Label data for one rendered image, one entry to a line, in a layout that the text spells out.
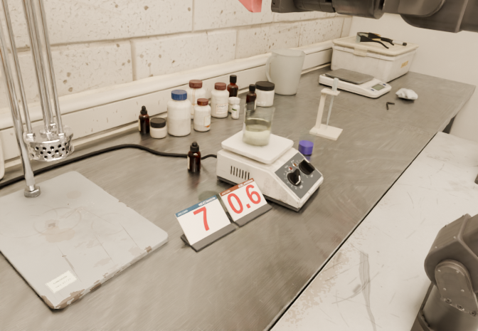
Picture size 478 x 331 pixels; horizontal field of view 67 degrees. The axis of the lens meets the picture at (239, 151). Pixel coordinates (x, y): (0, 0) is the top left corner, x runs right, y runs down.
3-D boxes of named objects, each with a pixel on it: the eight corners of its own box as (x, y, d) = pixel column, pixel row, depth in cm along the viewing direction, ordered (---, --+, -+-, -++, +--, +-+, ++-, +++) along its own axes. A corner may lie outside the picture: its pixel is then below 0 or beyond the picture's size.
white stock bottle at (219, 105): (206, 114, 113) (207, 83, 108) (217, 110, 117) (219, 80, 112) (220, 119, 110) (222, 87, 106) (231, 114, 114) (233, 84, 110)
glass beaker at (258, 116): (260, 154, 74) (265, 114, 70) (234, 144, 77) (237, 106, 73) (277, 142, 79) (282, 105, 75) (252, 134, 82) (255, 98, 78)
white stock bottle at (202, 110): (193, 131, 101) (193, 102, 97) (193, 124, 105) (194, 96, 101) (210, 132, 101) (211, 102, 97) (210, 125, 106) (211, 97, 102)
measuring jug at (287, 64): (274, 100, 131) (280, 58, 124) (251, 90, 139) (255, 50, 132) (309, 92, 141) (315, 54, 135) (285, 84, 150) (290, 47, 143)
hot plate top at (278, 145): (294, 144, 80) (295, 141, 80) (269, 165, 71) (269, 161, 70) (248, 129, 85) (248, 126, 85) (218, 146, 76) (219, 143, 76)
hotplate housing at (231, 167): (322, 186, 81) (328, 154, 77) (298, 214, 70) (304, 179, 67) (237, 155, 90) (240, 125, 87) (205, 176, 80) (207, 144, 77)
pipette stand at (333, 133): (342, 132, 109) (351, 90, 104) (336, 140, 103) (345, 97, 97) (316, 124, 113) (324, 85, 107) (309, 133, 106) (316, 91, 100)
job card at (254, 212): (272, 208, 72) (274, 190, 70) (240, 226, 66) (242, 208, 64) (250, 194, 75) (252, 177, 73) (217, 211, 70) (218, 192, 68)
